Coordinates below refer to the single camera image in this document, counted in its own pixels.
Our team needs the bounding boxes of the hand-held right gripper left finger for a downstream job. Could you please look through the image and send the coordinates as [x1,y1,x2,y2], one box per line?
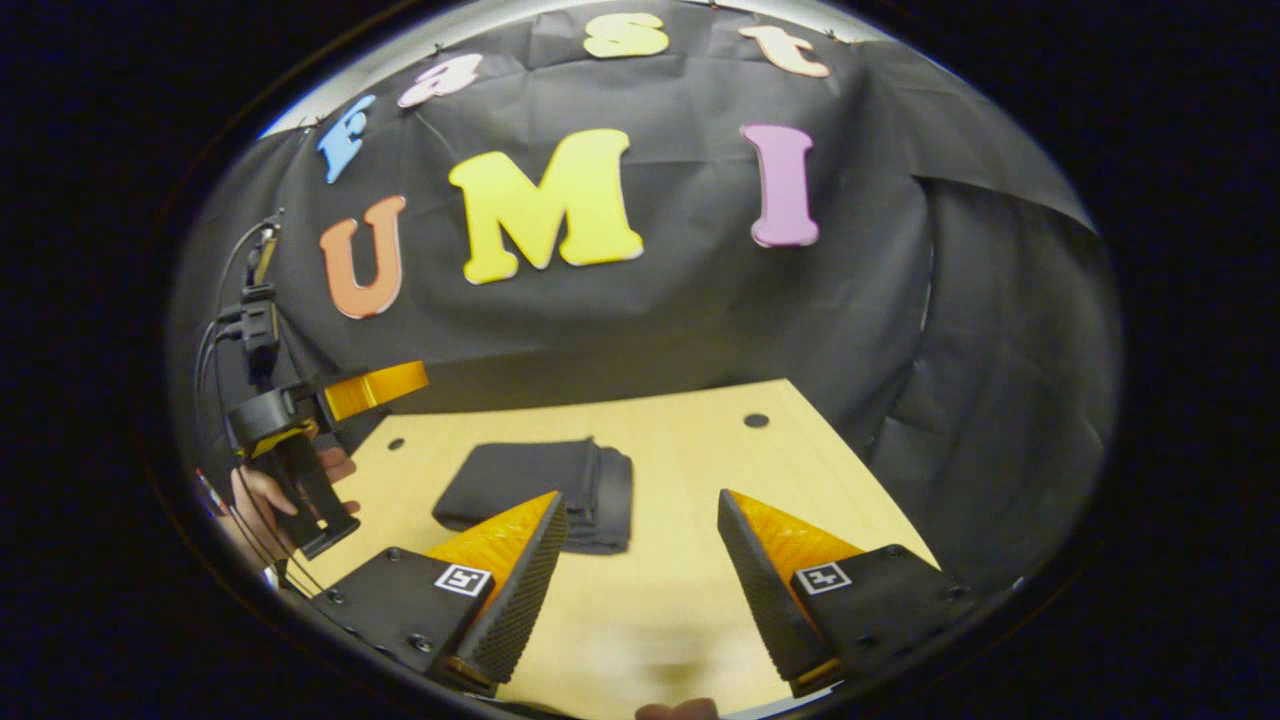
[312,490,569,698]

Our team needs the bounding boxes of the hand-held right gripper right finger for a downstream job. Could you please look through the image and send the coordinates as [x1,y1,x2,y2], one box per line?
[716,488,976,699]

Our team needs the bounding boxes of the dark jeans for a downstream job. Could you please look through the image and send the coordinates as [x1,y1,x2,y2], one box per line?
[432,437,635,556]

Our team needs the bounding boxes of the black backdrop cloth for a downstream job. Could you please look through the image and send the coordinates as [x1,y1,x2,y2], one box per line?
[165,0,1121,601]

